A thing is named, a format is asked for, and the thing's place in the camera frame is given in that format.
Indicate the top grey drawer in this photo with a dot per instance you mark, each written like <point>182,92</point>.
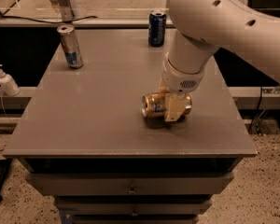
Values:
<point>121,184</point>

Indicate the dark blue soda can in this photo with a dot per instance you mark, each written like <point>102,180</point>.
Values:
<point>156,28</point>

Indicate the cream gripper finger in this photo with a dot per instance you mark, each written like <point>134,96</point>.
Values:
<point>162,87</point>
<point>176,106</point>

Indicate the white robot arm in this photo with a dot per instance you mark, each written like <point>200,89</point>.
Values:
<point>203,27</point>

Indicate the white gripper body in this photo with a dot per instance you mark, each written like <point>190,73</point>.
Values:
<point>181,78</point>

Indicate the orange soda can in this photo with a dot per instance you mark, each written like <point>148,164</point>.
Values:
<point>153,105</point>

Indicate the white pump dispenser bottle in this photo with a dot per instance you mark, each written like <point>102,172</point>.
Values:
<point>8,84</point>

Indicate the silver blue energy drink can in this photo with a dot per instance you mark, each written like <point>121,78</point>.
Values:
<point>70,45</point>

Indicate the middle grey drawer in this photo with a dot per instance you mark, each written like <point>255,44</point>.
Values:
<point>139,205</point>

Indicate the grey drawer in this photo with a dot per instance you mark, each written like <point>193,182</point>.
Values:
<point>121,184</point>
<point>139,205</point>

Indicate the grey drawer cabinet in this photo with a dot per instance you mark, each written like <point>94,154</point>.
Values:
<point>88,121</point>

